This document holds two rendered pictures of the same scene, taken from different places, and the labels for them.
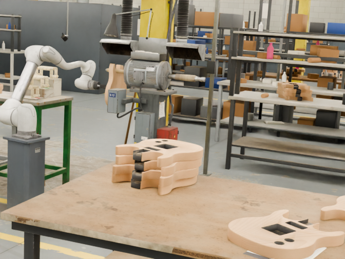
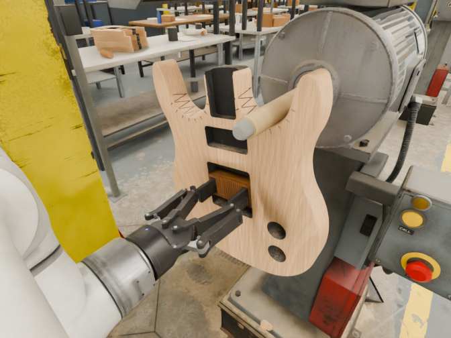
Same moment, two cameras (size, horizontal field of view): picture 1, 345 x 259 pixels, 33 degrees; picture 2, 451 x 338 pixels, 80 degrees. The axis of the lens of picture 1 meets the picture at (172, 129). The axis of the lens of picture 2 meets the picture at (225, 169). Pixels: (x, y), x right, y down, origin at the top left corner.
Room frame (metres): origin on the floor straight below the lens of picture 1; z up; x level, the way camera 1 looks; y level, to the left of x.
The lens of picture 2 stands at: (5.30, 0.95, 1.41)
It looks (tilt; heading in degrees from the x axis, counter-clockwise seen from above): 34 degrees down; 286
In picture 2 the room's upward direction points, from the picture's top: straight up
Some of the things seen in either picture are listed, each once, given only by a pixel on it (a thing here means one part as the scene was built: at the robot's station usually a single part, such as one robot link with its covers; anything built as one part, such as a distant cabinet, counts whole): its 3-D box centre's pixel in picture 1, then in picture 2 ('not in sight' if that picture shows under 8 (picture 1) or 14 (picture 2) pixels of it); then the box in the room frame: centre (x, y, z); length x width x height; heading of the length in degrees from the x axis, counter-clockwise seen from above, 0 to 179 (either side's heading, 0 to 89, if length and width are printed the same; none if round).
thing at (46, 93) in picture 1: (36, 91); not in sight; (5.62, 1.33, 0.98); 0.27 x 0.16 x 0.09; 71
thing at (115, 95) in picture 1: (125, 104); (418, 217); (5.02, 0.42, 0.99); 0.24 x 0.21 x 0.26; 68
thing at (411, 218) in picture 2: not in sight; (413, 217); (5.08, 0.52, 1.07); 0.03 x 0.01 x 0.03; 158
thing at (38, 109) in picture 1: (36, 153); not in sight; (5.26, 1.24, 0.45); 0.05 x 0.05 x 0.90; 68
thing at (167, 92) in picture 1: (153, 90); (342, 116); (5.19, 0.19, 1.11); 0.36 x 0.24 x 0.04; 68
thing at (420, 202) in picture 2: not in sight; (420, 204); (5.08, 0.53, 1.11); 0.03 x 0.01 x 0.03; 158
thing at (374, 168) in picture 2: (140, 100); (372, 168); (5.10, 0.30, 1.02); 0.13 x 0.04 x 0.04; 68
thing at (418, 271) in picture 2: not in sight; (419, 268); (5.04, 0.55, 0.98); 0.04 x 0.04 x 0.04; 68
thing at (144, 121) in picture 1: (145, 111); (381, 188); (5.05, 0.25, 0.93); 0.15 x 0.10 x 0.55; 68
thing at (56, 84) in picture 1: (45, 86); not in sight; (5.77, 1.28, 1.02); 0.27 x 0.15 x 0.17; 71
